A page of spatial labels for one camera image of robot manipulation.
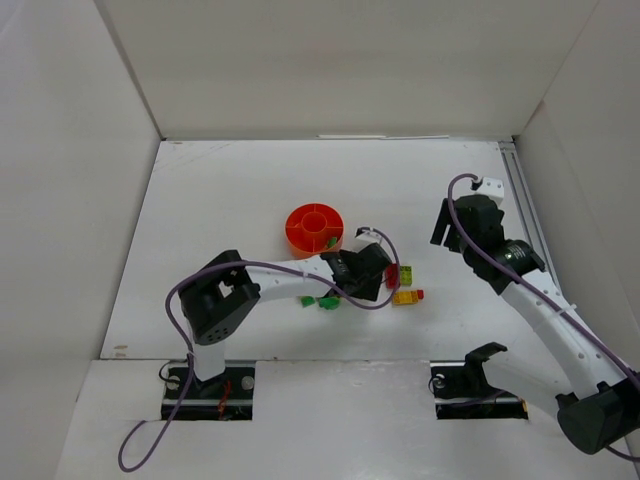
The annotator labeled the yellow long lego brick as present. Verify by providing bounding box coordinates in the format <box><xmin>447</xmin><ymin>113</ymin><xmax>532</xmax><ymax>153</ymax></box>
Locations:
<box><xmin>392</xmin><ymin>290</ymin><xmax>421</xmax><ymax>306</ymax></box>

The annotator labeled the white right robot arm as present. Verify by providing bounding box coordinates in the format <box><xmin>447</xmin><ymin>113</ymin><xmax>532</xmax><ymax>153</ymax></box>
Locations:
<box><xmin>430</xmin><ymin>194</ymin><xmax>639</xmax><ymax>455</ymax></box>

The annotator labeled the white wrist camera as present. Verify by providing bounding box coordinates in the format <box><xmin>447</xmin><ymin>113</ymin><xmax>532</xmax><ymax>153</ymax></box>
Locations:
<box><xmin>471</xmin><ymin>176</ymin><xmax>505</xmax><ymax>206</ymax></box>
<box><xmin>354</xmin><ymin>227</ymin><xmax>383</xmax><ymax>249</ymax></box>

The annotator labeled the dark green flat lego plate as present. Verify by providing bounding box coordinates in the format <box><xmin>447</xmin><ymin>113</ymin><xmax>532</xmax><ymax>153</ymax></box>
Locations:
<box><xmin>300</xmin><ymin>296</ymin><xmax>317</xmax><ymax>308</ymax></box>

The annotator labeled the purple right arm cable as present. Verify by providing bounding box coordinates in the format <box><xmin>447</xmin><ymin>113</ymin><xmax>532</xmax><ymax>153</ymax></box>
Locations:
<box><xmin>446</xmin><ymin>173</ymin><xmax>640</xmax><ymax>462</ymax></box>

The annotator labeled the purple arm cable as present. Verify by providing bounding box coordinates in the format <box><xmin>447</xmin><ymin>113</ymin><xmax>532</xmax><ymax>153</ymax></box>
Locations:
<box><xmin>446</xmin><ymin>173</ymin><xmax>640</xmax><ymax>462</ymax></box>
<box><xmin>117</xmin><ymin>228</ymin><xmax>401</xmax><ymax>473</ymax></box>

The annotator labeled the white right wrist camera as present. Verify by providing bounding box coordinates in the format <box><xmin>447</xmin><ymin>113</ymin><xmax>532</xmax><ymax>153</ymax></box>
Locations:
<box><xmin>471</xmin><ymin>176</ymin><xmax>505</xmax><ymax>206</ymax></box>

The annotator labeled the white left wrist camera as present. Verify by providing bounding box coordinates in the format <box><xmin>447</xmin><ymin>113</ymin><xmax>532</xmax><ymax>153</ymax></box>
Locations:
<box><xmin>354</xmin><ymin>227</ymin><xmax>383</xmax><ymax>249</ymax></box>

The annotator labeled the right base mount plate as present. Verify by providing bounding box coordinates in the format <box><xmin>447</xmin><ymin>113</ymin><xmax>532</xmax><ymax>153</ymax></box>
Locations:
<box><xmin>428</xmin><ymin>362</ymin><xmax>529</xmax><ymax>421</ymax></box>

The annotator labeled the green curved lego brick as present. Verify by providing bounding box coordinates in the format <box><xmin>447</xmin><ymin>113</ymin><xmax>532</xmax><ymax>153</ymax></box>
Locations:
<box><xmin>317</xmin><ymin>296</ymin><xmax>341</xmax><ymax>311</ymax></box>

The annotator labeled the orange round divided container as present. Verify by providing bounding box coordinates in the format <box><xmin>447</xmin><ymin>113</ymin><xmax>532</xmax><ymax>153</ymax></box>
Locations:
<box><xmin>284</xmin><ymin>203</ymin><xmax>344</xmax><ymax>259</ymax></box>

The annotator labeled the base mount plate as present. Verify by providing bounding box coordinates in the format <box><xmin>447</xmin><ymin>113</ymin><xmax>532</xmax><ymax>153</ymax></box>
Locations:
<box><xmin>159</xmin><ymin>361</ymin><xmax>256</xmax><ymax>422</ymax></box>
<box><xmin>428</xmin><ymin>362</ymin><xmax>529</xmax><ymax>421</ymax></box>

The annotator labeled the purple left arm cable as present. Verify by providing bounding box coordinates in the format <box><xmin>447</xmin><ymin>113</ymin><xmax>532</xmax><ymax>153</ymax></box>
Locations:
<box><xmin>117</xmin><ymin>228</ymin><xmax>401</xmax><ymax>473</ymax></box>

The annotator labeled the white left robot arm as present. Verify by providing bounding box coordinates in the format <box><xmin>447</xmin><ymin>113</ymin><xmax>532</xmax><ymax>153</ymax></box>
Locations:
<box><xmin>175</xmin><ymin>243</ymin><xmax>395</xmax><ymax>383</ymax></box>

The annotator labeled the large red lego brick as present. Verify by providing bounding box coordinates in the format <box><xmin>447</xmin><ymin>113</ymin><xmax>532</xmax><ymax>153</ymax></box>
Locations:
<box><xmin>385</xmin><ymin>263</ymin><xmax>401</xmax><ymax>290</ymax></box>

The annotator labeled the aluminium rail right side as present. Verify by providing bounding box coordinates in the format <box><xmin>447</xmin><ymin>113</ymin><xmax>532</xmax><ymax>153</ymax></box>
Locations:
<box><xmin>498</xmin><ymin>140</ymin><xmax>560</xmax><ymax>286</ymax></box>

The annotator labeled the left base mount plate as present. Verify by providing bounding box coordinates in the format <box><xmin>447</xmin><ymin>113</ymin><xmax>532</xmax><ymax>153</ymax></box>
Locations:
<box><xmin>159</xmin><ymin>361</ymin><xmax>256</xmax><ymax>422</ymax></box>

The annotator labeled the lime long lego brick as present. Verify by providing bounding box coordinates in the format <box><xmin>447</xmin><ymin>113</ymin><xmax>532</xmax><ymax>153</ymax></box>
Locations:
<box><xmin>398</xmin><ymin>265</ymin><xmax>413</xmax><ymax>287</ymax></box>

